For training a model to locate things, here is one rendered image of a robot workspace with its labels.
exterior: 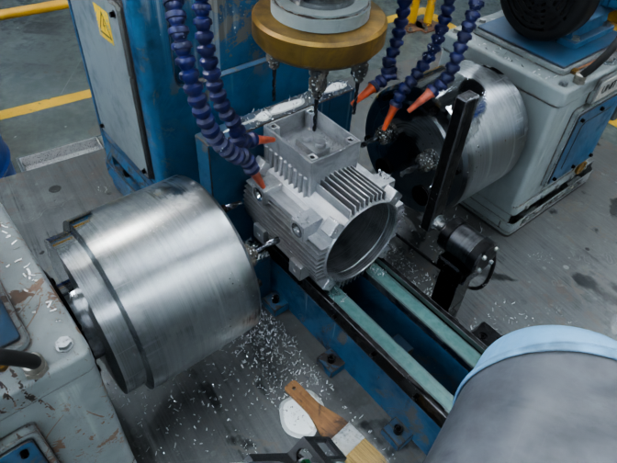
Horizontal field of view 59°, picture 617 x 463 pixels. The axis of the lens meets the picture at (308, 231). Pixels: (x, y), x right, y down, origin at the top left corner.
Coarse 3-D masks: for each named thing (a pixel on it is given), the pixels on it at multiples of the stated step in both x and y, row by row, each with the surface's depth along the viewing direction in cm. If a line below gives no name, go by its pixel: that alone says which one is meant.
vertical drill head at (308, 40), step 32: (288, 0) 69; (320, 0) 66; (352, 0) 69; (256, 32) 70; (288, 32) 67; (320, 32) 67; (352, 32) 68; (384, 32) 70; (288, 64) 70; (320, 64) 68; (352, 64) 69; (320, 96) 73
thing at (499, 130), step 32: (480, 64) 100; (384, 96) 99; (416, 96) 94; (448, 96) 92; (480, 96) 94; (512, 96) 97; (416, 128) 96; (480, 128) 93; (512, 128) 97; (384, 160) 106; (416, 160) 95; (480, 160) 94; (512, 160) 101; (416, 192) 103
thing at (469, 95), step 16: (464, 96) 75; (464, 112) 76; (448, 128) 79; (464, 128) 78; (448, 144) 80; (464, 144) 81; (448, 160) 82; (448, 176) 84; (432, 192) 87; (448, 192) 88; (432, 208) 89; (432, 224) 91
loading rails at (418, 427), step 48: (288, 288) 100; (336, 288) 93; (384, 288) 94; (336, 336) 92; (384, 336) 86; (432, 336) 88; (384, 384) 86; (432, 384) 81; (384, 432) 86; (432, 432) 81
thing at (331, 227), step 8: (256, 160) 89; (264, 160) 88; (264, 168) 89; (392, 192) 85; (392, 200) 85; (328, 224) 80; (336, 224) 79; (328, 232) 79; (336, 232) 80; (328, 280) 88; (328, 288) 89
